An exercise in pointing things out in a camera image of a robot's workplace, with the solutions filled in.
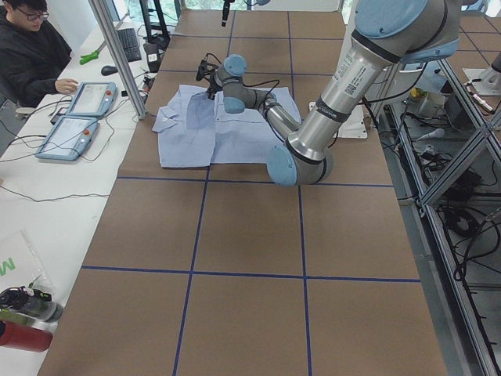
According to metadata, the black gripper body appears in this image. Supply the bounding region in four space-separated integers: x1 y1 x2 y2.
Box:
222 0 232 18
207 72 223 93

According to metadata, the light blue striped shirt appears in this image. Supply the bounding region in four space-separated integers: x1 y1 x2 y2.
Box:
152 85 282 168

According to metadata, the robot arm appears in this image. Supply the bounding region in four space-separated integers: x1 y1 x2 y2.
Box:
221 0 270 27
196 0 463 186

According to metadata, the dark box with white label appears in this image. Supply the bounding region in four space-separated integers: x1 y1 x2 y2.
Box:
143 42 161 73

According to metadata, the black keyboard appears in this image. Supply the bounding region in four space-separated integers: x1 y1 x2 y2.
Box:
117 28 142 62

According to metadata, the black computer mouse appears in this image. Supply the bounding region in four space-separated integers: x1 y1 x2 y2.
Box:
100 65 118 77

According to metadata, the upper blue teach pendant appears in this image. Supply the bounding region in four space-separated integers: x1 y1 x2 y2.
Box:
67 81 117 118

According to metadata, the blue teach pendant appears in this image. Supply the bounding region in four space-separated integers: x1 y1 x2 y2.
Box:
67 81 117 118
35 115 99 161

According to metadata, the lower blue teach pendant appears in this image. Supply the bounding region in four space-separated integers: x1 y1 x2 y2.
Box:
35 115 99 161

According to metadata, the brown paper table cover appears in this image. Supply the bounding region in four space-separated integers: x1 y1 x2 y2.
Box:
37 8 449 376

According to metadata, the seated person in black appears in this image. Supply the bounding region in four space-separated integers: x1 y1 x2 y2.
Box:
1 1 78 107

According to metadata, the clear plastic bag green print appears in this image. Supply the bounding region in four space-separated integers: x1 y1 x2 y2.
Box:
0 231 55 294

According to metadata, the clear bottle black cap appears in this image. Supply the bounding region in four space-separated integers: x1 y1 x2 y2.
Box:
1 286 63 323

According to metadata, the red bottle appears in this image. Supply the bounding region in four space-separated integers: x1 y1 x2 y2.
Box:
1 320 52 353

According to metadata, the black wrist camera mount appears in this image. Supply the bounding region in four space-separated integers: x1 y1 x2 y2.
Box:
196 59 219 81

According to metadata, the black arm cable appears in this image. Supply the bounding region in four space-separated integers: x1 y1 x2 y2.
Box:
205 52 283 95

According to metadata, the aluminium frame post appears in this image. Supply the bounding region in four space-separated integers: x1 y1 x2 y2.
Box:
88 0 147 120

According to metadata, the green handled tool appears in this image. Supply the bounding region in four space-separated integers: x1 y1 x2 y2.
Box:
79 41 106 65

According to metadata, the white camera pillar with base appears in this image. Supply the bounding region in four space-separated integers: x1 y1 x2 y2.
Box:
305 102 368 141

